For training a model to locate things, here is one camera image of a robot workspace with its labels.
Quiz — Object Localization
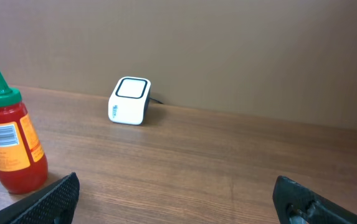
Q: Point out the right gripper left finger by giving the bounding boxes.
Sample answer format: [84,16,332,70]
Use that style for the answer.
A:
[0,172,80,224]

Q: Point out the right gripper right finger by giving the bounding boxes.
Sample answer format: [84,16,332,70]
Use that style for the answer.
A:
[272,175,357,224]

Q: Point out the red sauce bottle green cap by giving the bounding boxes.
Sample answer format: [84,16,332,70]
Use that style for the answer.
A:
[0,71,48,194]

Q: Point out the white barcode scanner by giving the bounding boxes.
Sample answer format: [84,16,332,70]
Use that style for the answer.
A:
[108,77,151,126]

